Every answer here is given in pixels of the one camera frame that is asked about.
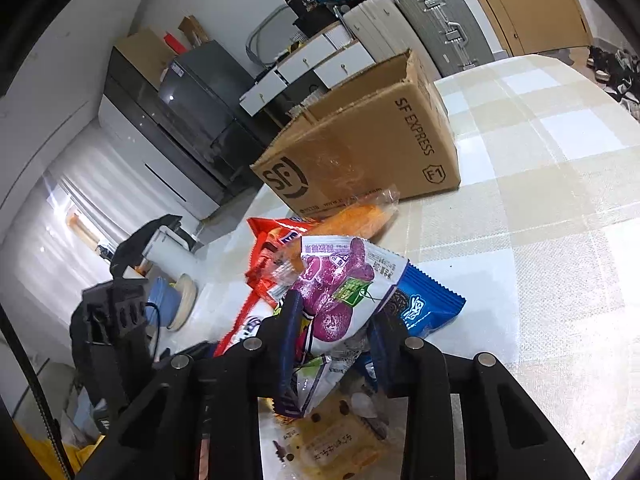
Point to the black and white tall cabinet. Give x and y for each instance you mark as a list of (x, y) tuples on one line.
[(150, 145)]

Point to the blue cup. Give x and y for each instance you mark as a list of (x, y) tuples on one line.
[(162, 302)]

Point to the oval metal-framed mirror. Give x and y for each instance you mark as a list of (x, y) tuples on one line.
[(262, 35)]

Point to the clear orange snack packet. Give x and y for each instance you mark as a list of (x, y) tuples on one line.
[(357, 217)]

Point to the round wooden lid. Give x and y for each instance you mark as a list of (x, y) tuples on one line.
[(186, 300)]

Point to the brown cardboard box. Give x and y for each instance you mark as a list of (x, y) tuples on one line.
[(370, 145)]

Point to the row of shoes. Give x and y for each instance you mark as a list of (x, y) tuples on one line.
[(617, 72)]

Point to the silver hard-shell suitcase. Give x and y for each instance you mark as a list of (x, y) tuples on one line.
[(440, 20)]

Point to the purple and white snack packet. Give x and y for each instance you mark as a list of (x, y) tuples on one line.
[(340, 285)]

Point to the white sheer curtain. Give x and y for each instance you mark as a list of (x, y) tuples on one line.
[(55, 240)]

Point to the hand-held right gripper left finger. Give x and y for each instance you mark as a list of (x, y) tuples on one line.
[(291, 330)]

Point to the yellow cookie packet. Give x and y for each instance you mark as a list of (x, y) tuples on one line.
[(335, 445)]

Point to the cream hard-shell suitcase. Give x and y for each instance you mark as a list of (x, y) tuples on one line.
[(380, 30)]

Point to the yellow shirt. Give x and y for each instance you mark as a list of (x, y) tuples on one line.
[(75, 455)]

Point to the small open brown carton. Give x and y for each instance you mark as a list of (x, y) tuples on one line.
[(194, 30)]

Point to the white dresser with drawers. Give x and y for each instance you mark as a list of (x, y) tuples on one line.
[(305, 67)]

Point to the grey refrigerator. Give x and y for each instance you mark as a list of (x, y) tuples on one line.
[(205, 95)]

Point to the red and white snack packet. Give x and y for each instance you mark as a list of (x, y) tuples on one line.
[(245, 320)]

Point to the blue snack packet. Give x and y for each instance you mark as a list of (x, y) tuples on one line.
[(425, 305)]

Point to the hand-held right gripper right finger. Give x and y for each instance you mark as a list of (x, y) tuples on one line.
[(382, 350)]

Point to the wooden door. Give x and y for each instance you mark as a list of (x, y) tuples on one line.
[(525, 0)]

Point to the white cylindrical appliance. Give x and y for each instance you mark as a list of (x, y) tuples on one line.
[(170, 255)]

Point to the plain storage carton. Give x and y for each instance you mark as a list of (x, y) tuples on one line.
[(145, 55)]

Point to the red flat package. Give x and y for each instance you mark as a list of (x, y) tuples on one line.
[(175, 44)]

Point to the white ribbed basket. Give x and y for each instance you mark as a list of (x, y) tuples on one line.
[(337, 34)]

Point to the black printed bag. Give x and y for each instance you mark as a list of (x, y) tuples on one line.
[(305, 2)]

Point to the green and white snack packet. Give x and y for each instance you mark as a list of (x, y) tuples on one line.
[(320, 375)]

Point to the large red snack packet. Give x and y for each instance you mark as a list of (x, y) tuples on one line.
[(265, 255)]

